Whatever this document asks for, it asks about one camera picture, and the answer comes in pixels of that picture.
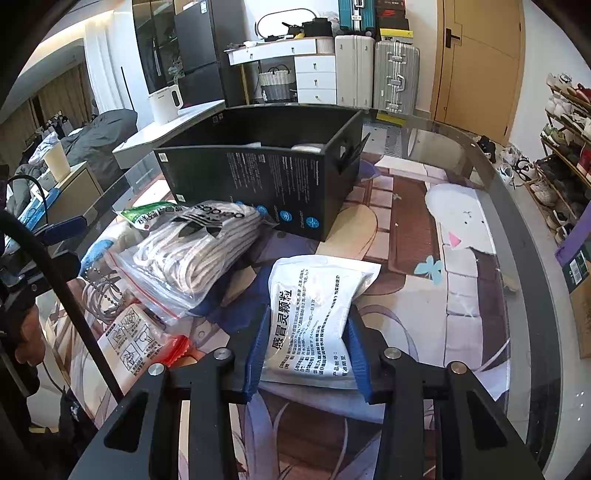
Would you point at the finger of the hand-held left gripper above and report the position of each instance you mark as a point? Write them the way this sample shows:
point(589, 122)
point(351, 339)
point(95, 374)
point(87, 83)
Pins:
point(62, 266)
point(67, 228)

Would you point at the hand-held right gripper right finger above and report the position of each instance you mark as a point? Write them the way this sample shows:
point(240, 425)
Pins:
point(361, 360)

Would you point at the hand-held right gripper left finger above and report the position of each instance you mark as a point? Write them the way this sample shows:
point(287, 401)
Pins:
point(256, 355)

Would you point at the white medicine packet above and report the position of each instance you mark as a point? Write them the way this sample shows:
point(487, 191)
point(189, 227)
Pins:
point(314, 314)

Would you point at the green packet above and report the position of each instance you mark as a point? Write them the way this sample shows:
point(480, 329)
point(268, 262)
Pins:
point(138, 214)

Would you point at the red-edged white packet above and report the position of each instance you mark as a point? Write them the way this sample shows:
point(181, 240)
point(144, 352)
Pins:
point(134, 337)

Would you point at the black cardboard box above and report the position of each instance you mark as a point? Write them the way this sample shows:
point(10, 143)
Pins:
point(240, 184)

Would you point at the person's left hand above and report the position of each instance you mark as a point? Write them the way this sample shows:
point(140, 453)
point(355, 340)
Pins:
point(30, 332)

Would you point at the wooden bedside cabinet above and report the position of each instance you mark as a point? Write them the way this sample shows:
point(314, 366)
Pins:
point(78, 189)

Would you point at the printed table mat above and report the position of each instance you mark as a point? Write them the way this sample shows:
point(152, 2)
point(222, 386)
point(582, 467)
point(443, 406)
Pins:
point(415, 323)

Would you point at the grey bean bag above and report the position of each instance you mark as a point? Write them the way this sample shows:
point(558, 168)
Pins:
point(101, 138)

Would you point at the brown curtain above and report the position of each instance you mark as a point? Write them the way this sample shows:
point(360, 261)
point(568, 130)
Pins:
point(60, 99)

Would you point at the white electric kettle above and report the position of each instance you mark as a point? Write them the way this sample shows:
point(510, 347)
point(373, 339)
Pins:
point(164, 106)

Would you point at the white side table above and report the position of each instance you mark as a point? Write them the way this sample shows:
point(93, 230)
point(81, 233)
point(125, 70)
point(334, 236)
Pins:
point(184, 122)

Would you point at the person's dark clothing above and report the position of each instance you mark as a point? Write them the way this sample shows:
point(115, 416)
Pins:
point(60, 438)

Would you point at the white curtain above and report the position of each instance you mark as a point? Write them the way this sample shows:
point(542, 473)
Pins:
point(108, 64)

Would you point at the dark glass cabinet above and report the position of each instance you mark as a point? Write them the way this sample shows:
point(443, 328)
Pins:
point(152, 46)

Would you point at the brown cardboard box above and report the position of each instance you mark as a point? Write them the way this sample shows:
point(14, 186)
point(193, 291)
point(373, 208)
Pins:
point(581, 304)

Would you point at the black refrigerator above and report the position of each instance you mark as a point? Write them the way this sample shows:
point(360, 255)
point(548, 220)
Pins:
point(203, 46)

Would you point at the purple rolled mat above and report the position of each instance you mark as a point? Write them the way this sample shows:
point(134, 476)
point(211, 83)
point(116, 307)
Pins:
point(572, 240)

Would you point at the black and white sneakers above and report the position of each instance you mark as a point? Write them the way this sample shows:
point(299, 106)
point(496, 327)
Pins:
point(485, 148)

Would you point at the woven basket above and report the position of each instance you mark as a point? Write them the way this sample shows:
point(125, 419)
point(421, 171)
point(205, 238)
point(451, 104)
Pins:
point(277, 85)

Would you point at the silver suitcase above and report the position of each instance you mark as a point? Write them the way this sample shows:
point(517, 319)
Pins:
point(396, 78)

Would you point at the white suitcase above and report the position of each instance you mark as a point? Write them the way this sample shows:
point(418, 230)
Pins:
point(353, 69)

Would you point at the shoe rack with shoes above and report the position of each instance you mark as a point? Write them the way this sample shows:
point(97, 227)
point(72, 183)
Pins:
point(565, 152)

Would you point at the white dressing desk with drawers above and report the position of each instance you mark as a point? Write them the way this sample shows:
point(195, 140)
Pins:
point(314, 69)

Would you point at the oval mirror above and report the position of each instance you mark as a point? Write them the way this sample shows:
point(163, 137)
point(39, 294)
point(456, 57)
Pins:
point(277, 18)

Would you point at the wooden door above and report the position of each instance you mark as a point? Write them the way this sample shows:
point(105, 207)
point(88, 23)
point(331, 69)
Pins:
point(475, 64)

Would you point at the stack of shoe boxes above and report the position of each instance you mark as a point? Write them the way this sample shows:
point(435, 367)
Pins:
point(392, 21)

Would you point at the teal suitcase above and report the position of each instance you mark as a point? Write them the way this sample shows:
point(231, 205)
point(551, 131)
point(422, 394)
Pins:
point(355, 14)

